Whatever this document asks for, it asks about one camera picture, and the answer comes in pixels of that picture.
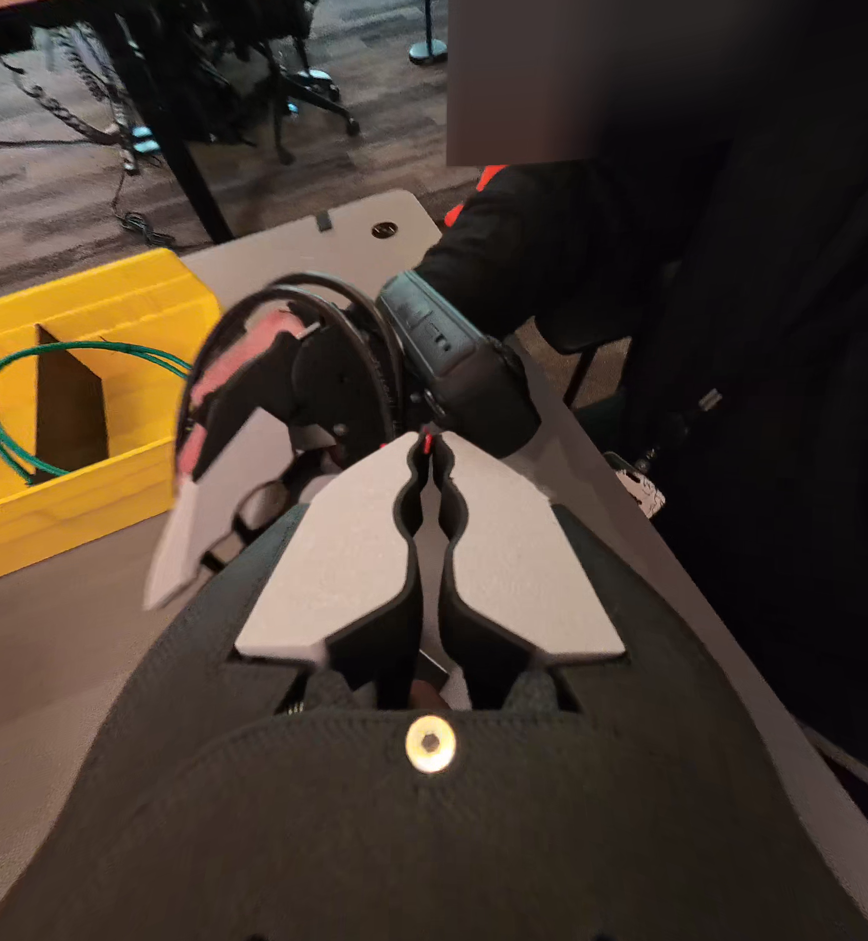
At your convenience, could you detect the black cable coil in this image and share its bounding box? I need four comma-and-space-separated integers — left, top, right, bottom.
175, 271, 407, 471

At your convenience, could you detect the black stanchion post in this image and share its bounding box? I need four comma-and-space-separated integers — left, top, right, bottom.
408, 0, 449, 67

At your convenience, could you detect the person's right forearm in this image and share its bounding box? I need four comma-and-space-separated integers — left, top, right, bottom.
412, 165, 670, 347

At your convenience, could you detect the white lanyard badge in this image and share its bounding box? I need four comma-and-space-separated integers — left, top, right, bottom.
601, 450, 668, 520

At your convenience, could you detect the black rolling chair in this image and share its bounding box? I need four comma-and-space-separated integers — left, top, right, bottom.
206, 0, 361, 166

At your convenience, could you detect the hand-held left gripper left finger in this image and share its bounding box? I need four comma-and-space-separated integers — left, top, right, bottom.
234, 432, 423, 712

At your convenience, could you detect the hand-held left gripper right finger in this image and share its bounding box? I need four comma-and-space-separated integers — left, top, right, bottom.
434, 432, 627, 712

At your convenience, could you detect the yellow plastic bin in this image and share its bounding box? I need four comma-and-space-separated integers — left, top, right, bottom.
0, 248, 223, 593

